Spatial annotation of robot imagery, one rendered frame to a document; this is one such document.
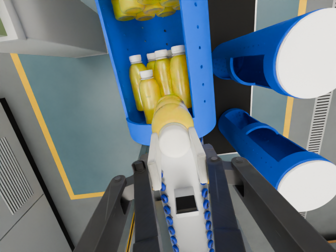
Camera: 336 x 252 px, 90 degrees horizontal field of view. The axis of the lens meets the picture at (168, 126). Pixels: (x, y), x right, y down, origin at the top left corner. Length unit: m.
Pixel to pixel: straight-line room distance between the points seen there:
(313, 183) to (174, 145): 0.85
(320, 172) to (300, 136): 1.34
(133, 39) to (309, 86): 0.63
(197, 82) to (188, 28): 0.12
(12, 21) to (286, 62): 0.90
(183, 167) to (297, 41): 0.65
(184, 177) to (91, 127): 1.26
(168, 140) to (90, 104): 1.64
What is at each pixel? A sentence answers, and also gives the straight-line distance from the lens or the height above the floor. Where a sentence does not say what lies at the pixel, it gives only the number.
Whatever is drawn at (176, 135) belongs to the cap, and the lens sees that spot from 0.20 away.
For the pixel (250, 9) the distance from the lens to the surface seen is 1.66.
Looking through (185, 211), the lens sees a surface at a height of 1.08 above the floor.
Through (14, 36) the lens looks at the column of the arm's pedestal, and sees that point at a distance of 0.80.
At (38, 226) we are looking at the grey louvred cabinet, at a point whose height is 0.32.
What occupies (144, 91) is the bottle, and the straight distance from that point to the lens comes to 0.51.
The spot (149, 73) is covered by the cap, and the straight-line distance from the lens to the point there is 0.52.
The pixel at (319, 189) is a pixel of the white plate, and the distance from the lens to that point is 1.04.
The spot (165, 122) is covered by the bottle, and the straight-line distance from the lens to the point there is 0.22.
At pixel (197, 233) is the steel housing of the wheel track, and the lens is 1.18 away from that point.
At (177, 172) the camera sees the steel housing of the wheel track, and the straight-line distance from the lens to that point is 0.86.
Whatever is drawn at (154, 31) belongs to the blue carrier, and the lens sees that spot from 0.68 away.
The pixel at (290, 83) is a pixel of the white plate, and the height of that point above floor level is 1.04.
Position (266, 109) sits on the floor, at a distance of 1.97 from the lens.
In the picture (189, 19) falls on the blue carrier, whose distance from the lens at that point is 0.42.
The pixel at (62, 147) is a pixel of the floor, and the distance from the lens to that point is 2.13.
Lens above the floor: 1.63
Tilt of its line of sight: 70 degrees down
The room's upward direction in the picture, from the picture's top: 176 degrees clockwise
